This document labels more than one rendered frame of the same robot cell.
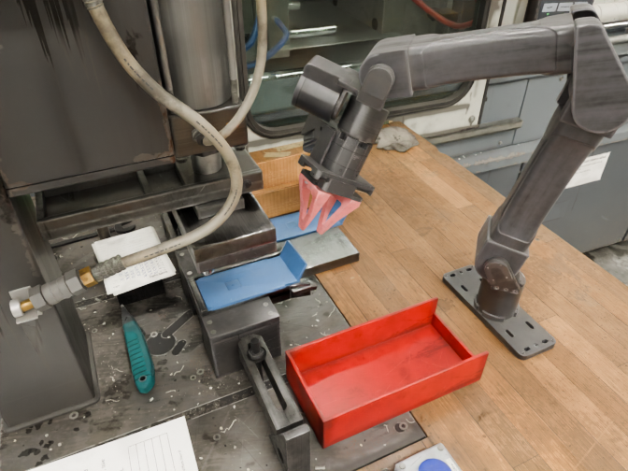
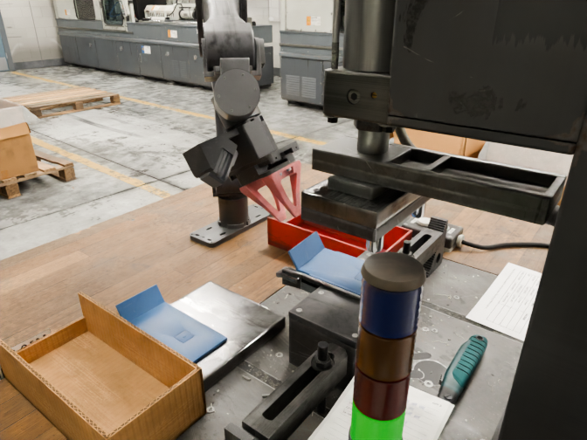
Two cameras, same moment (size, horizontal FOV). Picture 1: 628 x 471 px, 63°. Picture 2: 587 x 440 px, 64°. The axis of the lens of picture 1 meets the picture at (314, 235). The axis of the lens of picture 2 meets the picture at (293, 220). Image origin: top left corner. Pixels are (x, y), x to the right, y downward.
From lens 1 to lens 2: 1.07 m
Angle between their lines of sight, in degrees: 94
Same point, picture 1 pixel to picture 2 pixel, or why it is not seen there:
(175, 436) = (482, 314)
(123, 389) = (494, 366)
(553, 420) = not seen: hidden behind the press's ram
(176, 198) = (425, 157)
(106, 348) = (484, 412)
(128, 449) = (520, 331)
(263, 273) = (332, 267)
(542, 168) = not seen: hidden behind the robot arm
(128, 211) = (472, 168)
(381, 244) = (175, 284)
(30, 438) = not seen: outside the picture
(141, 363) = (471, 347)
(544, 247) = (143, 216)
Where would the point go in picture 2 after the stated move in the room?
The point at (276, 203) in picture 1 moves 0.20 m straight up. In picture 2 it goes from (151, 352) to (127, 207)
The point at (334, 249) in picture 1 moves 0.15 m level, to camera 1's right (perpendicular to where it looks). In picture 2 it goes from (213, 296) to (186, 254)
